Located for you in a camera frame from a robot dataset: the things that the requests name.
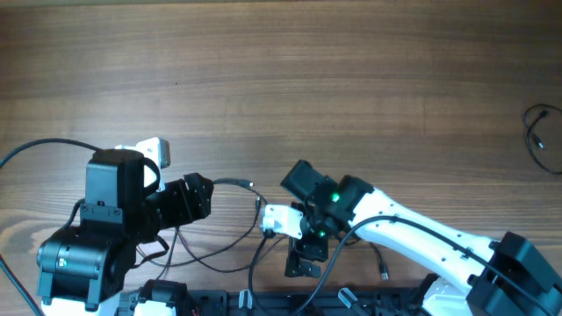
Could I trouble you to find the black usb cable two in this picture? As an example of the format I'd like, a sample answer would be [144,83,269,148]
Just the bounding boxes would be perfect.
[173,227,291,274]

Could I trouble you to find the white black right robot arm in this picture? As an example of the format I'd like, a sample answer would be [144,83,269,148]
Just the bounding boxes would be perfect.
[281,160,561,315]

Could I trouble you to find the black usb cable three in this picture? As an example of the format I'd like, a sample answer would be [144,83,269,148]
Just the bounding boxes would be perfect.
[368,241,391,282]

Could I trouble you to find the black left camera cable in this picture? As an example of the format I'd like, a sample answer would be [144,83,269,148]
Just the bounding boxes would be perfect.
[0,138,104,316]

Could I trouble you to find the black usb cable one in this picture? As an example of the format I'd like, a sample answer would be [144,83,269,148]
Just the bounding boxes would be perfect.
[140,176,269,269]

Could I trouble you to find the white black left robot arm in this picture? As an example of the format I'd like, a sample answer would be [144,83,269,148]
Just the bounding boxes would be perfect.
[37,149,213,315]

